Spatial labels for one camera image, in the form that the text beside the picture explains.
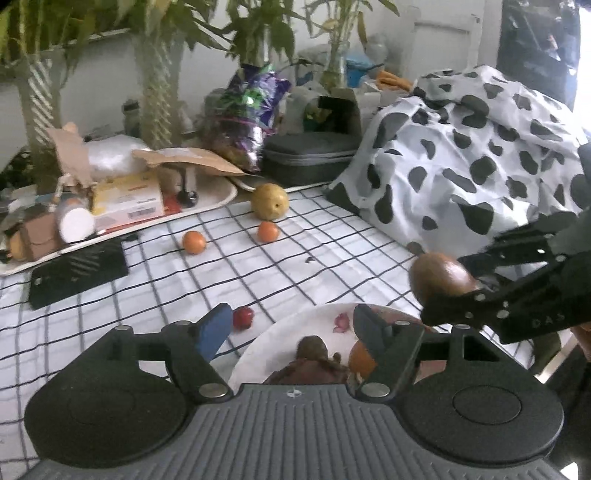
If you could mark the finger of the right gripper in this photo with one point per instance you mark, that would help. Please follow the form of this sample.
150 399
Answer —
528 244
486 306

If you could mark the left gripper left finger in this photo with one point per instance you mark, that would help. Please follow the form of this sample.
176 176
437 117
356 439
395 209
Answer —
191 346

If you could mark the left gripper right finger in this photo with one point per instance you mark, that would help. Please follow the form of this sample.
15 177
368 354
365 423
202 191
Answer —
394 347

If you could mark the brown mango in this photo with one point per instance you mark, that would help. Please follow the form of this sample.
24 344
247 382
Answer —
435 276

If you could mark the dark brown passion fruit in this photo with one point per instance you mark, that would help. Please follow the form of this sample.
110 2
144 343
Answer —
312 348

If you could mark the small red fruit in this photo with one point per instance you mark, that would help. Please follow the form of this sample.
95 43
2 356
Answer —
242 318

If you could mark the floral white plate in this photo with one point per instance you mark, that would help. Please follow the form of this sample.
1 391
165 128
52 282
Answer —
277 347

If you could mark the left orange tangerine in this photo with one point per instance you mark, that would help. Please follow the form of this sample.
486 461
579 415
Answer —
193 243

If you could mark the orange tangerine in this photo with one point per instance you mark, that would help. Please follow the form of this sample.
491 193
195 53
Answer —
193 243
267 232

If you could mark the cow print cloth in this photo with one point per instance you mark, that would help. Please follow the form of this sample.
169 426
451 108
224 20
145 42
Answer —
466 156

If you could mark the checkered white tablecloth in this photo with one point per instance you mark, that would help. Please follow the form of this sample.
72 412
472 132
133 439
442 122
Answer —
324 255

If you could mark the black power bank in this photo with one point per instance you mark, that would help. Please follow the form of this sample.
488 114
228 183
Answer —
77 272

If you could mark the right orange tangerine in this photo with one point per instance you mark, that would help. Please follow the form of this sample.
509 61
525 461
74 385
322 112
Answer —
267 232

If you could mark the white tray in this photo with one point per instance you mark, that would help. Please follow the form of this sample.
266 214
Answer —
213 193

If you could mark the yellow white medicine box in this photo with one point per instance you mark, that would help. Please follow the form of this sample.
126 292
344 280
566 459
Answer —
126 200

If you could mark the yellow pear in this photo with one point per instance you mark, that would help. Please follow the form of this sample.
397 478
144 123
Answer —
269 202

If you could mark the white round bottle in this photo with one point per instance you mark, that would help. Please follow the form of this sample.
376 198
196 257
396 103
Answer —
75 222

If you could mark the brown leather pouch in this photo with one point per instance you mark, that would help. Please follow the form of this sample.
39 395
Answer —
40 236

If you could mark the brown paper envelope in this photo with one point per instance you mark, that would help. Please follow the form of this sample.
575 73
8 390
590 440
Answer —
206 160

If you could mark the clear plastic bag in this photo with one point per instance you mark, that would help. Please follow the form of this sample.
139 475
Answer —
113 157

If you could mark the dark grey zip case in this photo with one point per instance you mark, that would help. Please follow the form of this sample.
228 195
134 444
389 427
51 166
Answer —
308 158

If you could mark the purple snack bag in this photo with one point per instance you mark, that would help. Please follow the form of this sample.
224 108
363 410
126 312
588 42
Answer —
242 117

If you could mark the right bamboo glass vase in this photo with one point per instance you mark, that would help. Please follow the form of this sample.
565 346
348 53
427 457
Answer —
334 74

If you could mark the middle glass plant vase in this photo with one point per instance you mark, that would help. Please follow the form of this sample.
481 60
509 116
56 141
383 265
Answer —
158 58

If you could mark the glass plant vase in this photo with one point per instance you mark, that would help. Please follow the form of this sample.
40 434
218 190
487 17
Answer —
39 81
158 58

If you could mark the left glass plant vase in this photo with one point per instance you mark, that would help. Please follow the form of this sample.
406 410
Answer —
39 81

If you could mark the beige drawstring bag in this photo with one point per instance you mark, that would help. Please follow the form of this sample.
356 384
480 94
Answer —
72 154

